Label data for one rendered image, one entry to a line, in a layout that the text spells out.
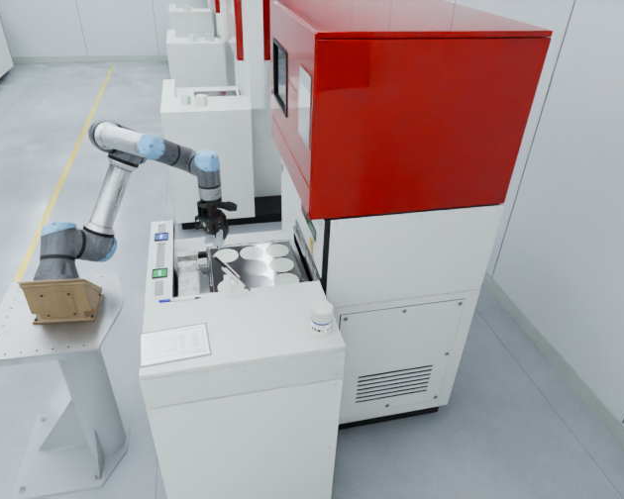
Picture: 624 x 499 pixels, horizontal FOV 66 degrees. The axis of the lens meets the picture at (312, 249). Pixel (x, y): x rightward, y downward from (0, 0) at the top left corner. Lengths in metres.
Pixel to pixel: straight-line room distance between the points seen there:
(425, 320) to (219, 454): 0.97
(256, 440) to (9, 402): 1.55
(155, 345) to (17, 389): 1.54
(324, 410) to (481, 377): 1.38
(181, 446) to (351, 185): 1.03
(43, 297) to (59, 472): 0.94
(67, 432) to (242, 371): 1.23
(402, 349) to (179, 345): 1.03
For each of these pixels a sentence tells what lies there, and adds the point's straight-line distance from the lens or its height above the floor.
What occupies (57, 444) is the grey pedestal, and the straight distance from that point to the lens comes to 2.65.
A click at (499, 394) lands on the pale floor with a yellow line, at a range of 2.89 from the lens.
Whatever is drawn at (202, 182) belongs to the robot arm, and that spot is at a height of 1.36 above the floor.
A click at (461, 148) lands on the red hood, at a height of 1.45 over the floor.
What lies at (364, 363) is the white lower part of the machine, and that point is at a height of 0.48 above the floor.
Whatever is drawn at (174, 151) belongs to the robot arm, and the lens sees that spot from 1.61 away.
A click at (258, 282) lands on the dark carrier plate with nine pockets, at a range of 1.89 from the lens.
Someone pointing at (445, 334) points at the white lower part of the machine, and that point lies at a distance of 2.23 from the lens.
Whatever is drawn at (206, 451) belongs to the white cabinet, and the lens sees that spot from 1.81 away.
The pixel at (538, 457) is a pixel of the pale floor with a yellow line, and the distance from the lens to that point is 2.71.
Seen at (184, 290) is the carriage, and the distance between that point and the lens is 1.91.
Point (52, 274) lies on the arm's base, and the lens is 1.91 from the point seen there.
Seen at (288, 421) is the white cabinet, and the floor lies 0.64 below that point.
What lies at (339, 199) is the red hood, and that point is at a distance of 1.63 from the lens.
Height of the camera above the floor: 2.05
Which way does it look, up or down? 34 degrees down
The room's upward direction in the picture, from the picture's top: 2 degrees clockwise
